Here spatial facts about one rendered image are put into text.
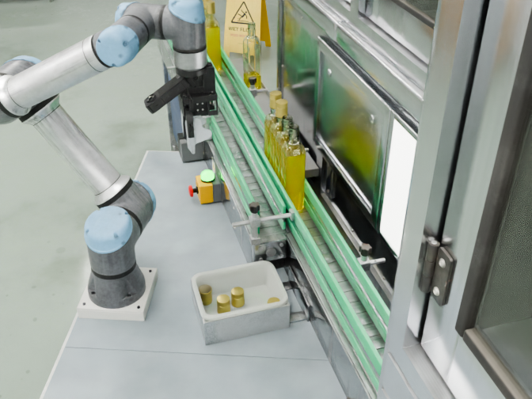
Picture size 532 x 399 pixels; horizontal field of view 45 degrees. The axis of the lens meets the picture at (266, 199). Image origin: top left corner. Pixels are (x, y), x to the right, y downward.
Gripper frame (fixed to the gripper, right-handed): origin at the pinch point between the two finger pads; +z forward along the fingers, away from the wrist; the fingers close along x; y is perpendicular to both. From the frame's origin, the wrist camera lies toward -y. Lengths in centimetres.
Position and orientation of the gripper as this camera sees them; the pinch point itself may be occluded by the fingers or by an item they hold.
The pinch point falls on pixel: (188, 143)
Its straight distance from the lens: 156.9
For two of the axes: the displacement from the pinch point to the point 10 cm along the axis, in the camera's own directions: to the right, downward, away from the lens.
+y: 9.6, -1.6, 2.3
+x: -2.8, -5.5, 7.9
